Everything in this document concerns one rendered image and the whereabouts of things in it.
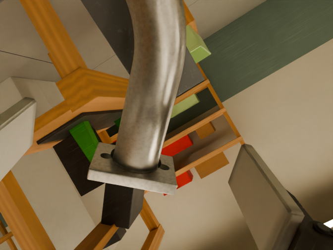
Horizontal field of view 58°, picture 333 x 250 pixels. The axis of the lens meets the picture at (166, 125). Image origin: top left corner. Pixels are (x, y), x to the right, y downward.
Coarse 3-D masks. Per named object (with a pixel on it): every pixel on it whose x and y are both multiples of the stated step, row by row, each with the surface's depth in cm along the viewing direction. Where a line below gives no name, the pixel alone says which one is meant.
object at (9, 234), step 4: (0, 220) 591; (0, 224) 586; (0, 228) 585; (4, 228) 589; (4, 232) 585; (4, 236) 522; (8, 236) 530; (0, 240) 511; (4, 240) 524; (8, 240) 585; (8, 244) 585; (12, 244) 587; (12, 248) 585; (16, 248) 590
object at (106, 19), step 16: (0, 0) 20; (96, 0) 20; (112, 0) 20; (96, 16) 20; (112, 16) 20; (128, 16) 20; (112, 32) 20; (128, 32) 20; (112, 48) 21; (128, 48) 21; (128, 64) 21; (192, 64) 21; (192, 80) 22; (176, 96) 22
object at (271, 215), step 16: (240, 160) 18; (256, 160) 17; (240, 176) 18; (256, 176) 16; (272, 176) 15; (240, 192) 17; (256, 192) 16; (272, 192) 14; (240, 208) 17; (256, 208) 15; (272, 208) 14; (288, 208) 13; (256, 224) 15; (272, 224) 13; (288, 224) 13; (256, 240) 15; (272, 240) 13; (288, 240) 13
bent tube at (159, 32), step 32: (128, 0) 16; (160, 0) 15; (160, 32) 16; (160, 64) 16; (128, 96) 18; (160, 96) 17; (128, 128) 18; (160, 128) 18; (96, 160) 19; (128, 160) 18; (160, 160) 20; (160, 192) 19
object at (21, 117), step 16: (16, 112) 15; (32, 112) 17; (0, 128) 13; (16, 128) 15; (32, 128) 17; (0, 144) 13; (16, 144) 15; (0, 160) 14; (16, 160) 16; (0, 176) 14
